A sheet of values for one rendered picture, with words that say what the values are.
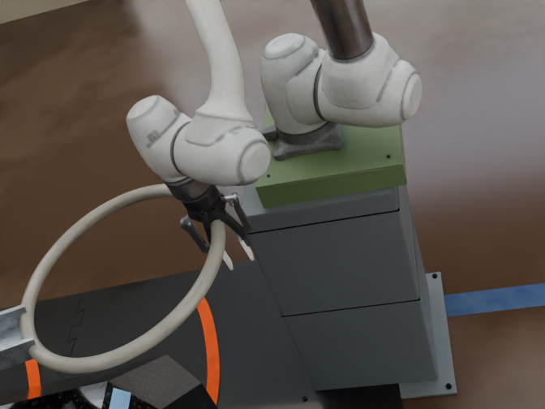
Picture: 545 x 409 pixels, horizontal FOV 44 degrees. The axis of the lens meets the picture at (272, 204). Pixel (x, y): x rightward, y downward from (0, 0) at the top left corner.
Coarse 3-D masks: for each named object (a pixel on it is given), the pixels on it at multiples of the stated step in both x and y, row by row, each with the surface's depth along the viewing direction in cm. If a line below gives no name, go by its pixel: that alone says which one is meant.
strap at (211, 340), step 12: (204, 300) 264; (204, 312) 259; (204, 324) 255; (204, 336) 250; (216, 336) 249; (216, 348) 244; (216, 360) 240; (36, 372) 262; (216, 372) 236; (36, 384) 257; (216, 384) 232; (216, 396) 229
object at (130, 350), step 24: (144, 192) 157; (168, 192) 154; (96, 216) 159; (72, 240) 158; (216, 240) 135; (48, 264) 154; (216, 264) 131; (192, 288) 128; (24, 312) 143; (24, 336) 138; (144, 336) 124; (48, 360) 130; (72, 360) 128; (96, 360) 125; (120, 360) 124
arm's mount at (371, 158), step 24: (264, 120) 185; (360, 144) 166; (384, 144) 164; (288, 168) 168; (312, 168) 165; (336, 168) 163; (360, 168) 160; (384, 168) 159; (264, 192) 167; (288, 192) 166; (312, 192) 166; (336, 192) 165
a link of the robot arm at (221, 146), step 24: (192, 0) 117; (216, 0) 118; (216, 24) 115; (216, 48) 114; (216, 72) 114; (240, 72) 115; (216, 96) 114; (240, 96) 114; (192, 120) 115; (216, 120) 112; (240, 120) 113; (192, 144) 114; (216, 144) 111; (240, 144) 109; (264, 144) 112; (192, 168) 115; (216, 168) 111; (240, 168) 110; (264, 168) 113
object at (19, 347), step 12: (0, 312) 142; (12, 312) 142; (0, 324) 142; (12, 324) 144; (0, 336) 142; (12, 336) 142; (0, 348) 133; (12, 348) 133; (24, 348) 135; (0, 360) 133; (12, 360) 135; (24, 360) 136
